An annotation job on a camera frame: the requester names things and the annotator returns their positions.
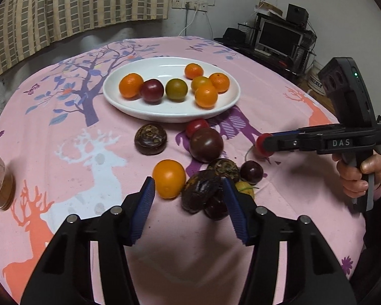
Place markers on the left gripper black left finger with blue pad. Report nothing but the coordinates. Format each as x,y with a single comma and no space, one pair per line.
63,274

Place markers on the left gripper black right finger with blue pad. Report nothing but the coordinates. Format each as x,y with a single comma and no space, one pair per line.
313,273

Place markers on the small red cherry tomato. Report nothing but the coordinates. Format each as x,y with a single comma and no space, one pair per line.
260,147

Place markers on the dark cherry with stem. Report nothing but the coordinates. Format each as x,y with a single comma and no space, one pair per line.
251,172

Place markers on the yellow green small fruit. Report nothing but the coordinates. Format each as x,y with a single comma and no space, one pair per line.
246,188

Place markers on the brown mangosteen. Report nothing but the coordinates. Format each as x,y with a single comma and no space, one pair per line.
150,139
224,167

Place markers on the dark purple tomato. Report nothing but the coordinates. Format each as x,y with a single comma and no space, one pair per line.
206,145

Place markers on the dark passion fruit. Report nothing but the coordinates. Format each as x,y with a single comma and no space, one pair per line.
204,192

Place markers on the person's right hand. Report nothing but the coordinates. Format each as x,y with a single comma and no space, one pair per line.
351,177

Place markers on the white plastic bucket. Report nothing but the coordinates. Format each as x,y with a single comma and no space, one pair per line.
313,80

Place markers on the black computer monitor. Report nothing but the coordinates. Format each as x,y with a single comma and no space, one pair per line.
278,38

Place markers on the pink printed tablecloth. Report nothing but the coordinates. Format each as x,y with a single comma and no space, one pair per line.
72,152

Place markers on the black metal shelf rack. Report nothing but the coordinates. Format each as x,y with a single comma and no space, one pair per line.
299,62

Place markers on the black speaker box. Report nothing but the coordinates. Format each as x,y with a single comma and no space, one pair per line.
297,15

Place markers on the right small orange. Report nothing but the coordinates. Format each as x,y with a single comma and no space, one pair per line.
220,81

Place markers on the small orange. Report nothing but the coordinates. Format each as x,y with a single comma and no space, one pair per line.
220,81
206,96
193,70

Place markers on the front small orange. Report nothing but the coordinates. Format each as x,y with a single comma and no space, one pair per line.
206,96

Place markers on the yellow orange kumquat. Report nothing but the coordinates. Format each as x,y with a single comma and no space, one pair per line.
197,82

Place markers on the small far orange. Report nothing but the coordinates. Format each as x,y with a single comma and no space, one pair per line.
193,70

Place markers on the green brown tomato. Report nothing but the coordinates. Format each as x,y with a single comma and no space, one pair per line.
176,90

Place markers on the large orange tangerine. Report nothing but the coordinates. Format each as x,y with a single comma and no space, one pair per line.
130,85

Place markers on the white oval plate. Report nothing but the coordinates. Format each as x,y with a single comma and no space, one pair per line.
164,69

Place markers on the dark red plum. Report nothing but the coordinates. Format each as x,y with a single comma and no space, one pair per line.
152,91

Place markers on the checked beige curtain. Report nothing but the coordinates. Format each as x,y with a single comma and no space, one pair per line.
28,26

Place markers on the white wall power strip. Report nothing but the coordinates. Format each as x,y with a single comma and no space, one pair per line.
199,5

